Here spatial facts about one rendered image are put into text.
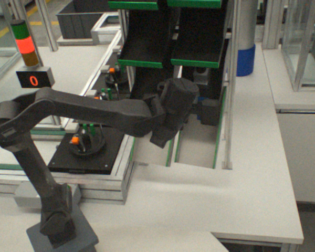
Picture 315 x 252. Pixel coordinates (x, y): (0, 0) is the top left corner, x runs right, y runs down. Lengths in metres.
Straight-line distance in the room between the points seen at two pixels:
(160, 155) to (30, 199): 0.46
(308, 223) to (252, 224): 1.18
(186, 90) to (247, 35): 1.15
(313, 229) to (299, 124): 0.77
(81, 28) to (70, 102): 2.55
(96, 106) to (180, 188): 0.66
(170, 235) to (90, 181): 0.32
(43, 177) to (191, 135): 0.56
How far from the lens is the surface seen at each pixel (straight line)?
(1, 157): 1.49
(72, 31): 3.22
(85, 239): 0.90
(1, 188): 1.36
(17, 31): 1.25
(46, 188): 0.78
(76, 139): 1.18
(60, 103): 0.64
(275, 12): 2.11
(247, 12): 1.74
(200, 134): 1.13
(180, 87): 0.66
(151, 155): 1.14
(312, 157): 1.93
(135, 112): 0.66
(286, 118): 1.74
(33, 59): 1.29
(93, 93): 1.57
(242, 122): 1.53
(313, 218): 2.34
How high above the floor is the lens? 1.78
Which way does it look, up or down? 38 degrees down
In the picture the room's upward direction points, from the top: 6 degrees counter-clockwise
